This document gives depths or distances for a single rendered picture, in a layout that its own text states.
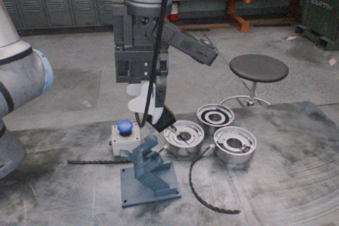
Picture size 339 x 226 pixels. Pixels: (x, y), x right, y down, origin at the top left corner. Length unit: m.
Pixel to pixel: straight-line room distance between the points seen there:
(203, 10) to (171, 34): 4.18
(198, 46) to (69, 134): 0.50
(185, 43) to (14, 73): 0.43
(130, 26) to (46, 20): 3.65
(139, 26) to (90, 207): 0.39
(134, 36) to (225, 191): 0.40
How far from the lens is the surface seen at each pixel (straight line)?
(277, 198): 0.64
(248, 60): 1.65
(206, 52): 0.41
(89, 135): 0.77
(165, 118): 0.48
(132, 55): 0.39
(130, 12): 0.38
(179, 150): 0.65
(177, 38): 0.40
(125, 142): 0.66
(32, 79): 0.71
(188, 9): 4.50
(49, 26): 4.04
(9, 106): 0.70
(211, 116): 0.78
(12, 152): 0.74
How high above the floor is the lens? 1.29
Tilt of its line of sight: 34 degrees down
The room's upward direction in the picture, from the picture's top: straight up
